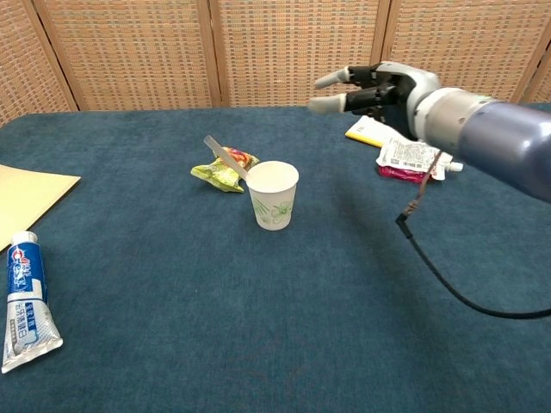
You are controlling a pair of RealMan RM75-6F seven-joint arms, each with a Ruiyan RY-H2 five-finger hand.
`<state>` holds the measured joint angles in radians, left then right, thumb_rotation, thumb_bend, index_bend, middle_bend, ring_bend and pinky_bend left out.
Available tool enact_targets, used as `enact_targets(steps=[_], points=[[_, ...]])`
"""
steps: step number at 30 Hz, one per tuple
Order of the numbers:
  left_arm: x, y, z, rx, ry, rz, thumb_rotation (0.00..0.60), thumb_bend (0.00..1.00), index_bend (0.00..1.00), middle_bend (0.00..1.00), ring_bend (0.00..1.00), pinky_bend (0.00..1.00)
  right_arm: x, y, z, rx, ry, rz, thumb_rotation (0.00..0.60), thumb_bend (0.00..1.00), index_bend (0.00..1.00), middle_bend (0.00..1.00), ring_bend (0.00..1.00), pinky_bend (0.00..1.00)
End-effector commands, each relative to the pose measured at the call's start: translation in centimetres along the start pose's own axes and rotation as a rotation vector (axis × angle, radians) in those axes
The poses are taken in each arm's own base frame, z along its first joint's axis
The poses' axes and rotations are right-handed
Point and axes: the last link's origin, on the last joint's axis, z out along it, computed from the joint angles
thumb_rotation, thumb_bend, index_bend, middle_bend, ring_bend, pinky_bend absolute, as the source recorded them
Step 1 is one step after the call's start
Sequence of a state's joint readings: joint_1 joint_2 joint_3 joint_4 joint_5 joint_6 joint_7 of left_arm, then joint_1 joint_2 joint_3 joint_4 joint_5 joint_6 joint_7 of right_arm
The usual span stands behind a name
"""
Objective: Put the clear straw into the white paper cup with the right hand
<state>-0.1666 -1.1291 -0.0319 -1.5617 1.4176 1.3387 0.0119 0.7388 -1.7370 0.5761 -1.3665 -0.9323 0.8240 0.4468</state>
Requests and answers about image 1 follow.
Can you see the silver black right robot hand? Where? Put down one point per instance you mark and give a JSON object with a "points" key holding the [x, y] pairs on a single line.
{"points": [[387, 94]]}

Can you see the transparent plastic straw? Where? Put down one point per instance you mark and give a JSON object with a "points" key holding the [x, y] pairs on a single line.
{"points": [[228, 159]]}

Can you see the white paper cup green print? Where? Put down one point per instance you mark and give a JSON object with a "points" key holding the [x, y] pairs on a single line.
{"points": [[273, 202]]}

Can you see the white yellow booklet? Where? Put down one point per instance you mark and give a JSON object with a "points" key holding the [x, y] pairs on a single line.
{"points": [[366, 131]]}

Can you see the white red spout pouch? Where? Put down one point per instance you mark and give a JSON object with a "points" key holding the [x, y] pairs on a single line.
{"points": [[406, 159]]}

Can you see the crumpled yellow-green snack wrapper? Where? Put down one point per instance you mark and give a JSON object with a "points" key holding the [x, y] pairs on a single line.
{"points": [[221, 174]]}

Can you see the woven rattan folding screen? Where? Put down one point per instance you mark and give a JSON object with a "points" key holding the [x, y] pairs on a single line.
{"points": [[172, 49]]}

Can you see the beige paper folder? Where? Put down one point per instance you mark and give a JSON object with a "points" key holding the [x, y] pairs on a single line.
{"points": [[26, 198]]}

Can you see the blue white toothpaste tube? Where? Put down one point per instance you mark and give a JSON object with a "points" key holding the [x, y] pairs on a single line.
{"points": [[26, 301]]}

